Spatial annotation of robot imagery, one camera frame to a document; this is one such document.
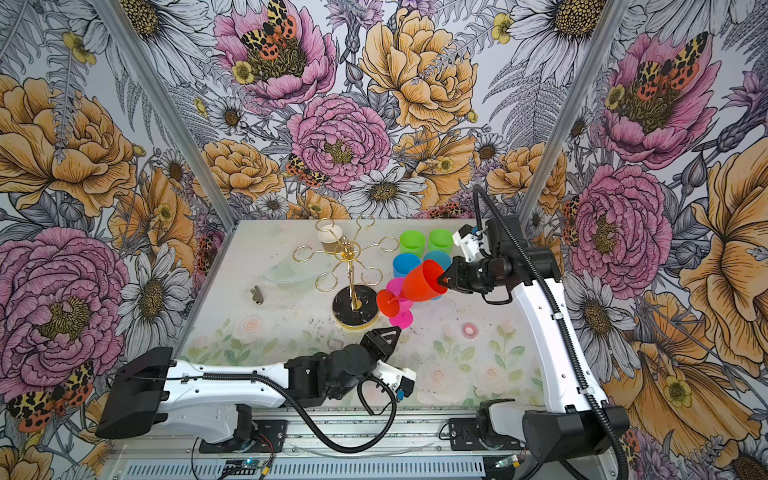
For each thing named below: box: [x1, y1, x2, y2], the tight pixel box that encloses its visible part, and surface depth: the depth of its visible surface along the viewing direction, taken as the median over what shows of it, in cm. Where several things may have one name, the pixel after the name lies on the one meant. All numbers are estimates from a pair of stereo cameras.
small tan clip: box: [250, 285, 264, 305], surface depth 101 cm
